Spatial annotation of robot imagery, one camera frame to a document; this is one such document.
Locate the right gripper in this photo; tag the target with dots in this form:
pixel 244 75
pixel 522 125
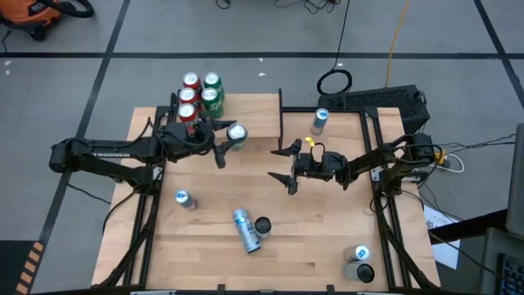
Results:
pixel 319 166

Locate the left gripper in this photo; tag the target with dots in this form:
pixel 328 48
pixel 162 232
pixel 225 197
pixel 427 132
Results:
pixel 188 139

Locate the green Sprite can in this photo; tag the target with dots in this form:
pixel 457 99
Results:
pixel 210 95
pixel 212 79
pixel 237 133

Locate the red Fanta strawberry can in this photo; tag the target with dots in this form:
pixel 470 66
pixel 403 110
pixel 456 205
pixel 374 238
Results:
pixel 191 78
pixel 187 110
pixel 188 95

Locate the blue silver Red Bull can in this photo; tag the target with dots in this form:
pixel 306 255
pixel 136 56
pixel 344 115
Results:
pixel 362 252
pixel 183 196
pixel 321 114

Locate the tall white Celsius can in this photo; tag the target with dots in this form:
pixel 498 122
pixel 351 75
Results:
pixel 247 231
pixel 263 224
pixel 358 272

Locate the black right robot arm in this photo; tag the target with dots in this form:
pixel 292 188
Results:
pixel 380 157

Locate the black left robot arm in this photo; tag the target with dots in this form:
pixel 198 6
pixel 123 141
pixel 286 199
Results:
pixel 106 153

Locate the wooden shelf with black legs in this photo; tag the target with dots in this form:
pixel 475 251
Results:
pixel 254 116

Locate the yellow tape tag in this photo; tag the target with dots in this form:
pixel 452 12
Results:
pixel 310 141

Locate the black perforated computer case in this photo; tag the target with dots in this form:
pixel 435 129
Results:
pixel 376 100

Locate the yellow power plug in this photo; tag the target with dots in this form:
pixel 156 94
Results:
pixel 440 155

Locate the white paper sheet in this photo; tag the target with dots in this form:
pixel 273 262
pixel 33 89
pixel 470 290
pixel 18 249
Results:
pixel 436 217

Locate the grey desk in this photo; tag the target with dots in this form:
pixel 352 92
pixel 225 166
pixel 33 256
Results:
pixel 491 262

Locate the orange shop vacuum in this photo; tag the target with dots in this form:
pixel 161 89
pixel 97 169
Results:
pixel 28 12

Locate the grey metal cabinet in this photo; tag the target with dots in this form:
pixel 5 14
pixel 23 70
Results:
pixel 516 180

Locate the orange black striped mat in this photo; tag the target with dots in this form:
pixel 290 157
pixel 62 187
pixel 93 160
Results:
pixel 30 266

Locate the black keyboard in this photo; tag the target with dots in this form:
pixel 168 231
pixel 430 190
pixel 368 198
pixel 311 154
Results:
pixel 511 274

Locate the silver mounting bracket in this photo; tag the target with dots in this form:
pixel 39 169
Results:
pixel 377 173
pixel 158 173

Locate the black aluminium table frame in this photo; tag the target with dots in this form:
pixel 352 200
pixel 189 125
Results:
pixel 344 110

